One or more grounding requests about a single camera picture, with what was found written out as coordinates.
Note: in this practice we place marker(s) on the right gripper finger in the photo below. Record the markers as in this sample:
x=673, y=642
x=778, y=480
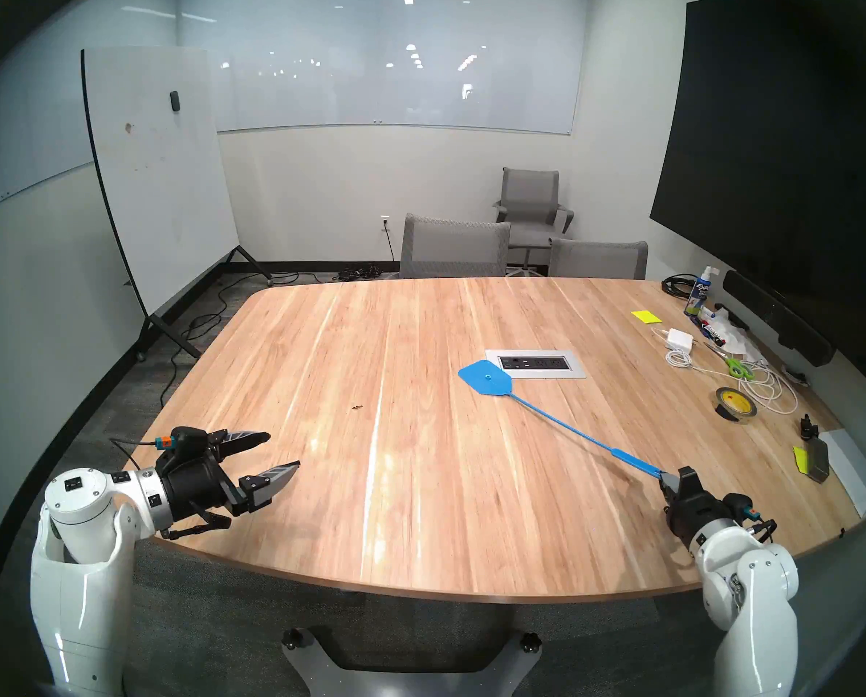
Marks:
x=671, y=479
x=667, y=494

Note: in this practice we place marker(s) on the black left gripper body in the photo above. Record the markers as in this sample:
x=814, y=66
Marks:
x=197, y=485

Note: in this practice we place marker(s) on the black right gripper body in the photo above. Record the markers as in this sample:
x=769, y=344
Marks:
x=698, y=514

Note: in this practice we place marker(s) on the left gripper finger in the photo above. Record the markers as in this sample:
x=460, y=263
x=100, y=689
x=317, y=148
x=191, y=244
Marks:
x=240, y=439
x=267, y=487

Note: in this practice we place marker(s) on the blue plastic fly swatter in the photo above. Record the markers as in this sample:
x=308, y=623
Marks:
x=484, y=380

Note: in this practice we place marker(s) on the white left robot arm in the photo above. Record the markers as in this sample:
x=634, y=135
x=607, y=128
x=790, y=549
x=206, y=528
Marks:
x=77, y=507

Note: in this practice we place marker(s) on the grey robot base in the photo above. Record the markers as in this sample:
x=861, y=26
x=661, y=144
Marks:
x=411, y=685

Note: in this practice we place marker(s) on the black yellow tape roll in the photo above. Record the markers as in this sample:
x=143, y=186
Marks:
x=749, y=411

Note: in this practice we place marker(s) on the yellow sticky flag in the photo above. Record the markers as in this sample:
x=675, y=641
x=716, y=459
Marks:
x=801, y=459

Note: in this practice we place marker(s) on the black dry erase marker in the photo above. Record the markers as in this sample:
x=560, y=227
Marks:
x=711, y=332

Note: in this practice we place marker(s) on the black base knob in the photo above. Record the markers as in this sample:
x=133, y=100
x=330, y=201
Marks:
x=293, y=639
x=529, y=641

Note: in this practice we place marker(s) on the crumpled white cloth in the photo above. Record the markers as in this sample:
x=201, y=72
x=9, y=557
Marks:
x=739, y=341

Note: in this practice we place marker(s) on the white paper sheet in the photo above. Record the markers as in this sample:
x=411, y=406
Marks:
x=854, y=470

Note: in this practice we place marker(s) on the yellow sticky note pad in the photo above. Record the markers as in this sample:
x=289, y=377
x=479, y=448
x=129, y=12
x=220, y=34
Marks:
x=645, y=316

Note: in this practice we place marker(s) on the silver table outlet box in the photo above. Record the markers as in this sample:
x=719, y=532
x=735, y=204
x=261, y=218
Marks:
x=542, y=361

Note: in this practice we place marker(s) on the whiteboard cleaner spray bottle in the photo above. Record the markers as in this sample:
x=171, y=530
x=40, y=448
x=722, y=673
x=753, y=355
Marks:
x=698, y=296

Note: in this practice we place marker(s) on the black video sound bar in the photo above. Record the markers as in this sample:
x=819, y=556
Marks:
x=774, y=314

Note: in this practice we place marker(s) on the narrow grey mesh chair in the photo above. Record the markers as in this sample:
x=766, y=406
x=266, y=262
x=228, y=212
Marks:
x=598, y=261

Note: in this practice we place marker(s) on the rolling whiteboard on black stand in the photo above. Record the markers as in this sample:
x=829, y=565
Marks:
x=157, y=187

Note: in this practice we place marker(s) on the wide grey mesh chair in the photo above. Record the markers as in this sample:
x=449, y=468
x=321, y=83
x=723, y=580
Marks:
x=453, y=247

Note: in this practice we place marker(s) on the grey office armchair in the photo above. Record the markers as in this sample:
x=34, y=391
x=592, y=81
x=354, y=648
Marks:
x=531, y=194

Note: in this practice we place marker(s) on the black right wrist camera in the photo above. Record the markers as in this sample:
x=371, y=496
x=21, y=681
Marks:
x=738, y=505

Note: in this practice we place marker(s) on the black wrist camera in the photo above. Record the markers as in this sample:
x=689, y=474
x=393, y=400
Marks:
x=738, y=505
x=189, y=438

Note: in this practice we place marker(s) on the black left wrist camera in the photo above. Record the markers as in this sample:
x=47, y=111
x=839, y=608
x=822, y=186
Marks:
x=189, y=438

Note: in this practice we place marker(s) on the large black wall screen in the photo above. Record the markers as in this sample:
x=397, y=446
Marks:
x=767, y=158

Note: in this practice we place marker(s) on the glass wall board with writing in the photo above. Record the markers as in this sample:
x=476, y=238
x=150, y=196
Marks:
x=4, y=158

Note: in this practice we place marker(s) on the large glass wall board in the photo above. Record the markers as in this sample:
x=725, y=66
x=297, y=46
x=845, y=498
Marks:
x=389, y=86

